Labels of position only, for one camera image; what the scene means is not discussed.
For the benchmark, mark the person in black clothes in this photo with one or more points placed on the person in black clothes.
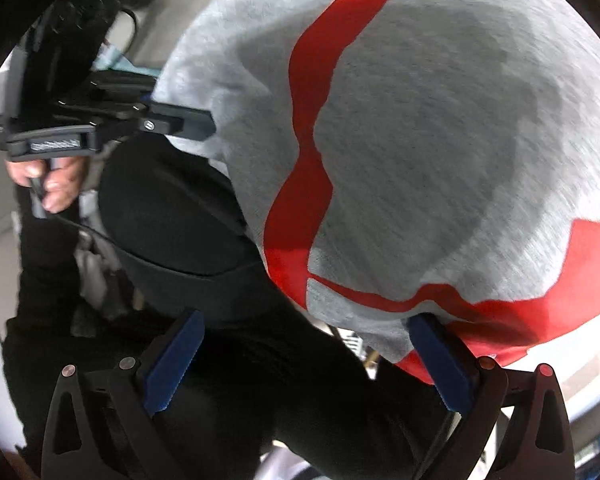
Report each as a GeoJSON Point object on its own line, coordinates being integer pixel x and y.
{"type": "Point", "coordinates": [180, 210]}

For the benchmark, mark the light blue cloth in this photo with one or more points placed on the light blue cloth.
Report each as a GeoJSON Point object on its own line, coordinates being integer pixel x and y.
{"type": "Point", "coordinates": [120, 60]}

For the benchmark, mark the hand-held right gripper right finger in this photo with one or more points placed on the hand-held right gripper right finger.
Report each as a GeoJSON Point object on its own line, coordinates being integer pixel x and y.
{"type": "Point", "coordinates": [440, 360]}

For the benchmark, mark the grey sweatshirt with red print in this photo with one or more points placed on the grey sweatshirt with red print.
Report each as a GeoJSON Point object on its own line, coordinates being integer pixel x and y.
{"type": "Point", "coordinates": [430, 135]}

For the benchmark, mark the person's left hand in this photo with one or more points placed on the person's left hand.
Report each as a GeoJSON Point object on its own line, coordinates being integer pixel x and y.
{"type": "Point", "coordinates": [65, 180]}

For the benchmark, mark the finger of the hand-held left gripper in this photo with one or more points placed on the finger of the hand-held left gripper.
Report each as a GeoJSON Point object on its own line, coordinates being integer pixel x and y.
{"type": "Point", "coordinates": [125, 81]}
{"type": "Point", "coordinates": [185, 122]}

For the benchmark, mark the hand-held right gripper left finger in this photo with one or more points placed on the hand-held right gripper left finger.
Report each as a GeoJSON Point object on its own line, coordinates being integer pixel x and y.
{"type": "Point", "coordinates": [177, 360]}

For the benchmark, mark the person's left forearm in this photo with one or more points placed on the person's left forearm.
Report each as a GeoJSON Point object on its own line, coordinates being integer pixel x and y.
{"type": "Point", "coordinates": [45, 245]}

